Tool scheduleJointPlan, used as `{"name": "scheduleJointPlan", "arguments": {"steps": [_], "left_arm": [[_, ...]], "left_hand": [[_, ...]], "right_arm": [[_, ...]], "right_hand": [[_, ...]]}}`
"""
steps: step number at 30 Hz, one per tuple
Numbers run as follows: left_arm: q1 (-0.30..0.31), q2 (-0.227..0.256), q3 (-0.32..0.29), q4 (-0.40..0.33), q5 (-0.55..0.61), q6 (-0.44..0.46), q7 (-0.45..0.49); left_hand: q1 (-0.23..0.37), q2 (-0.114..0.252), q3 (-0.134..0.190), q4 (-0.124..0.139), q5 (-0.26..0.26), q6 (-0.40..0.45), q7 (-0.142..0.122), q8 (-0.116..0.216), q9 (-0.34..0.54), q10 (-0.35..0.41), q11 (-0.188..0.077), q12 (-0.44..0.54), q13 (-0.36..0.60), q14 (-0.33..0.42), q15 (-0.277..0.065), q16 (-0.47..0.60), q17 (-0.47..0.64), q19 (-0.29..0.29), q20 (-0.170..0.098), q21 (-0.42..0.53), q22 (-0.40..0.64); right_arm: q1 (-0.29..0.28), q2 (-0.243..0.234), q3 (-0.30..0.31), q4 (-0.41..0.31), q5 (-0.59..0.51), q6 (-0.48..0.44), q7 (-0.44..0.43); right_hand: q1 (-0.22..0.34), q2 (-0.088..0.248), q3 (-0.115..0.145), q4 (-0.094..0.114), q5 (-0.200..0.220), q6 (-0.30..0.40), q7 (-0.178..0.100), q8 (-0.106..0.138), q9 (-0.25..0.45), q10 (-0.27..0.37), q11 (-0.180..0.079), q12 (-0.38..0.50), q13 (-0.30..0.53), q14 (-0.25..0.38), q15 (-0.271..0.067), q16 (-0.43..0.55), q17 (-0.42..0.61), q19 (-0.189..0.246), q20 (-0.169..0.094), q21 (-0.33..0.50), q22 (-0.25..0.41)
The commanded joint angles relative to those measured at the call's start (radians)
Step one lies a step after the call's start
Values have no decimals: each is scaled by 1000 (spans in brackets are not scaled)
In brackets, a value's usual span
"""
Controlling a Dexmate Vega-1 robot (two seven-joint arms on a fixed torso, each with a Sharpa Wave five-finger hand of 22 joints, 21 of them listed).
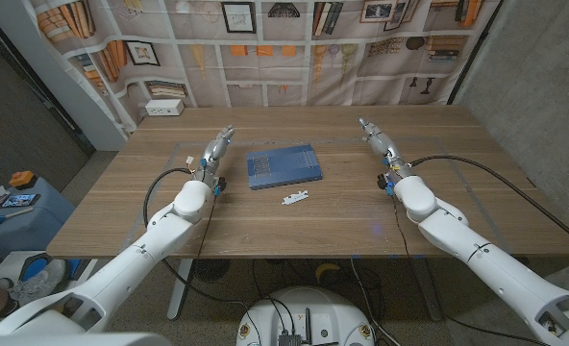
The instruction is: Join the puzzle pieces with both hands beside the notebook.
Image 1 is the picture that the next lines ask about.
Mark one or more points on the white and blue case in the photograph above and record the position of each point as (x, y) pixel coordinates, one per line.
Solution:
(34, 266)

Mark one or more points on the white robot torso base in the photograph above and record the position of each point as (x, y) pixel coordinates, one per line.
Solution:
(308, 312)

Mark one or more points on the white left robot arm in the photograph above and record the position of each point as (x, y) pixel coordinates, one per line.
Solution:
(135, 259)

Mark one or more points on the white puzzle piece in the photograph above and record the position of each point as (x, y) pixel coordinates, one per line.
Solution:
(302, 195)
(289, 200)

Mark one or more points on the black backdrop pole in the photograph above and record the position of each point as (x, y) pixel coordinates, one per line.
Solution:
(474, 50)

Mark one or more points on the blue-grey stool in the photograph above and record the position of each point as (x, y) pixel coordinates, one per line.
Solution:
(30, 230)

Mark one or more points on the yellow curved object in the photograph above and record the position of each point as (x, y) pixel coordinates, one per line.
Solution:
(327, 269)

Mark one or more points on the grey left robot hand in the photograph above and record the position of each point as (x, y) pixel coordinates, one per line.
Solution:
(212, 154)

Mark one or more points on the printed bookshelf backdrop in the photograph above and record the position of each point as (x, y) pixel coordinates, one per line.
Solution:
(265, 62)

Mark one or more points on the blue notebook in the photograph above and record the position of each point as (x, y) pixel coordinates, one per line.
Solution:
(282, 168)

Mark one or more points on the grey table leg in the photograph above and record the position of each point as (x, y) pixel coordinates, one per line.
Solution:
(427, 288)

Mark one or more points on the black smartphone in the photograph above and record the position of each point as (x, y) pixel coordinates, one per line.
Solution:
(21, 200)

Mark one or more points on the grey shoe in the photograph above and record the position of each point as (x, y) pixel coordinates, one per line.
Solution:
(39, 283)

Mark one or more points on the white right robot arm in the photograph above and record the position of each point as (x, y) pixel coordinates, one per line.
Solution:
(486, 264)

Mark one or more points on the white power outlet box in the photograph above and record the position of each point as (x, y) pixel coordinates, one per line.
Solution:
(163, 107)

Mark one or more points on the orange and black block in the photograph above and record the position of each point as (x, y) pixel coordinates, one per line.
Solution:
(22, 180)

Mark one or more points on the black round fan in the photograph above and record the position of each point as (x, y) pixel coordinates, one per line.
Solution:
(212, 269)

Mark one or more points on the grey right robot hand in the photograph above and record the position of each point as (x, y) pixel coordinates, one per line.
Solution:
(383, 144)

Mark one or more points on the white table leg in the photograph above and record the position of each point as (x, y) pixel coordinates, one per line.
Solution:
(181, 283)

